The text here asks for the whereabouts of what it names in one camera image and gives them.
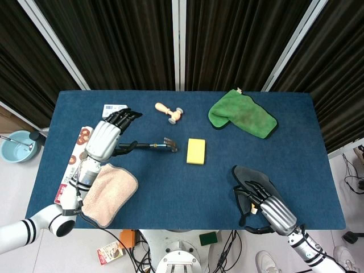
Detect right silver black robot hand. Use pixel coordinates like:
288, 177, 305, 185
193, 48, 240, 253
233, 179, 299, 236

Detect yellow sponge block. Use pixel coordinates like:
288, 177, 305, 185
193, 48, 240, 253
186, 138, 206, 165

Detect black cable bundle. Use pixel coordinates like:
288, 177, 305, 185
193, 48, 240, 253
216, 229, 243, 273

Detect gray cloth mitt black trim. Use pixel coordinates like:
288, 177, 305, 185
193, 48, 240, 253
231, 165, 281, 227

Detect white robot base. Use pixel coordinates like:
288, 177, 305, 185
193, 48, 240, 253
139, 229, 220, 273

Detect pink woven towel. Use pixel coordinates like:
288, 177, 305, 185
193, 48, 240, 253
81, 163, 139, 229

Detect printed snack packet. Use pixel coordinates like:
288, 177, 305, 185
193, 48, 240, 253
96, 241, 126, 266

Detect blue fabric table mat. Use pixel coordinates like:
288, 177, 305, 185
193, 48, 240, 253
24, 90, 347, 230

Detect green microfiber cloth mitt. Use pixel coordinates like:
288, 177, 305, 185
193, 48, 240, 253
208, 88, 278, 140

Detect white screen frame post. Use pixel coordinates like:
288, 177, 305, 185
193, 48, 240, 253
172, 0, 187, 92
16, 0, 91, 91
261, 0, 328, 92

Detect black-handled claw hammer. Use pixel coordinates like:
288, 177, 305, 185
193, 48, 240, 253
117, 137, 180, 154

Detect orange box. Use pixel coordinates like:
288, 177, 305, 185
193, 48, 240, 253
119, 229, 136, 251

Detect white shoe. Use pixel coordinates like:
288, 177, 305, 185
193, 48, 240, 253
333, 246, 355, 272
255, 250, 278, 273

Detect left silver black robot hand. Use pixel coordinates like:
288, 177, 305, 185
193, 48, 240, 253
84, 105, 143, 165

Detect dark pleated curtain panel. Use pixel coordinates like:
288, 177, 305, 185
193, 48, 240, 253
35, 0, 176, 91
270, 0, 364, 154
0, 0, 80, 129
185, 0, 313, 92

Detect white card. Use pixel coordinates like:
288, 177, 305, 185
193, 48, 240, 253
102, 104, 130, 117

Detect light blue plastic basin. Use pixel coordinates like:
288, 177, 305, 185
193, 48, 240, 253
0, 130, 41, 163

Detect long printed cardboard box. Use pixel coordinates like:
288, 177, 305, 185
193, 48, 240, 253
53, 126, 94, 205

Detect black caster wheel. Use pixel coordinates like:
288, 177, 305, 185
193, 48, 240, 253
342, 230, 361, 244

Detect metal ladle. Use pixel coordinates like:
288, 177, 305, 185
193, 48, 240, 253
0, 135, 35, 151

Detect tangled black floor cables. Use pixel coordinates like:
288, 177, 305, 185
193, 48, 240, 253
341, 153, 364, 197

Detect dark green sponge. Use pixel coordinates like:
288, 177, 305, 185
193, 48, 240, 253
198, 231, 218, 247

